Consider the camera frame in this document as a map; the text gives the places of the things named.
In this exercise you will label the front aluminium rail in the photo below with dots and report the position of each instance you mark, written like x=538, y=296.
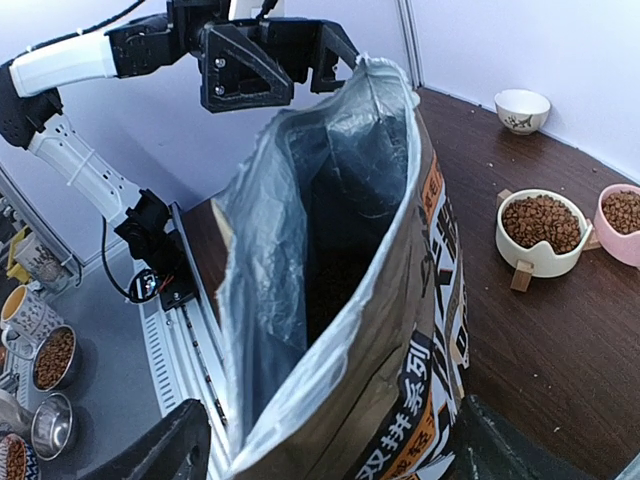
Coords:
x=184, y=364

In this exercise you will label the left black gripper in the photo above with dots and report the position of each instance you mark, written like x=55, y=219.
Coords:
x=256, y=63

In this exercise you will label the cream pet bowl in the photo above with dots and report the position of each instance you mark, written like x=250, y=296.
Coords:
x=539, y=261

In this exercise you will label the pink pet bowl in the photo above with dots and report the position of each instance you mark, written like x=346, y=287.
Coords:
x=624, y=248

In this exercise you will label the kibble in cream bowl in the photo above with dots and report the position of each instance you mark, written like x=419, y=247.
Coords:
x=533, y=220

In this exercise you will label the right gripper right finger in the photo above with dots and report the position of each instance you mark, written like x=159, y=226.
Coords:
x=487, y=446

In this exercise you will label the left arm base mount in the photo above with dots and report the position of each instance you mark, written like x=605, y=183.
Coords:
x=168, y=274

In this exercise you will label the steel bowl with kibble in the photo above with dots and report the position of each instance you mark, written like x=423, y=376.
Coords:
x=56, y=360

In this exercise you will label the empty steel bowl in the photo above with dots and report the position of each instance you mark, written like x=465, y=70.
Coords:
x=54, y=427

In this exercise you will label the pet food bag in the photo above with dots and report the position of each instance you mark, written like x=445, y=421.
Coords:
x=343, y=305

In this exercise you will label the left aluminium frame post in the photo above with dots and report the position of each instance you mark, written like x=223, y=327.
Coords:
x=411, y=42

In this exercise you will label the blue patterned kibble bowl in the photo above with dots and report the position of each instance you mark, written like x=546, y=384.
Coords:
x=18, y=459

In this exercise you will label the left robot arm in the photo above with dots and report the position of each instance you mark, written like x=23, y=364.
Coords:
x=152, y=129

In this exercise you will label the white patterned ceramic bowl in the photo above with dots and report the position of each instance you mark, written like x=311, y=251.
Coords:
x=522, y=111

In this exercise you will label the kibble in pink bowl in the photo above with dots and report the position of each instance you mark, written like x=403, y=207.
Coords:
x=622, y=211

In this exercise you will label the patterned ceramic mug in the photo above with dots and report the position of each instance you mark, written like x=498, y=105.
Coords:
x=26, y=322

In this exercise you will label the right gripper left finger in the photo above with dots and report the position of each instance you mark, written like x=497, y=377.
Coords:
x=177, y=447

